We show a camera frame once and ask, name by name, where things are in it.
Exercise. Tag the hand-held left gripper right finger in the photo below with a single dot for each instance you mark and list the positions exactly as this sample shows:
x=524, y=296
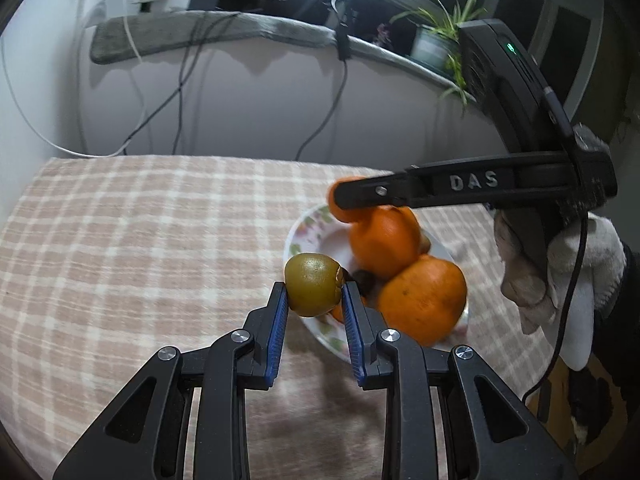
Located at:
x=352, y=330

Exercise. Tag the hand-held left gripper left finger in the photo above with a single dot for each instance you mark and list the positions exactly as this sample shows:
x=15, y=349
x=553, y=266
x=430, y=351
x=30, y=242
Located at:
x=277, y=330

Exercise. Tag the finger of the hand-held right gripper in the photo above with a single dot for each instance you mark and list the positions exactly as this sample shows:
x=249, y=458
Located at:
x=370, y=192

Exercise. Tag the small tangerine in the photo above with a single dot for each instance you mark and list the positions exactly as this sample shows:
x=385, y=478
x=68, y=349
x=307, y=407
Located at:
x=350, y=216

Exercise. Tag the small green-brown fruit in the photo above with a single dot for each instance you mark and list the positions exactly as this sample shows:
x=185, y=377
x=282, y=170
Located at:
x=425, y=245
x=310, y=280

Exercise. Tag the floral white plate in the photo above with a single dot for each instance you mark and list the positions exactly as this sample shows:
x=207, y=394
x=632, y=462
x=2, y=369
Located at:
x=312, y=230

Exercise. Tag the large wrinkled orange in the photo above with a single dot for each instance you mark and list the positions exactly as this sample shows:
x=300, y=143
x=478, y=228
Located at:
x=420, y=300

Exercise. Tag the person's right hand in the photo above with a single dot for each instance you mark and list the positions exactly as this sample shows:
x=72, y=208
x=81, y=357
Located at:
x=600, y=255

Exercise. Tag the large round orange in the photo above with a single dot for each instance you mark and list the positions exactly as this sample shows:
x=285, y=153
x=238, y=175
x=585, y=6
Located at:
x=385, y=245

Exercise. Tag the pale plant pot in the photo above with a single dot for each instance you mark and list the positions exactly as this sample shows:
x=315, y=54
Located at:
x=430, y=50

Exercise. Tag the spider plant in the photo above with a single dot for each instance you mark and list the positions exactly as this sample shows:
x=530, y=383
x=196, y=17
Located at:
x=450, y=15

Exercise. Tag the small purple flower plant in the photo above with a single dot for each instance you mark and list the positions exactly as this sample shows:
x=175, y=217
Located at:
x=382, y=35

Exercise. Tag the beige checked tablecloth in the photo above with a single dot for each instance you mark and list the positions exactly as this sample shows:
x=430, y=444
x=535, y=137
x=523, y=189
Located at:
x=125, y=235

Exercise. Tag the grey windowsill mat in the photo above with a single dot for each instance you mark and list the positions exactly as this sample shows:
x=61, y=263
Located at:
x=250, y=27

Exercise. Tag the black power brick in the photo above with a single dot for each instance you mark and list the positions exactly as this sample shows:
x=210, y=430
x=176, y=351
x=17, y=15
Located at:
x=205, y=0

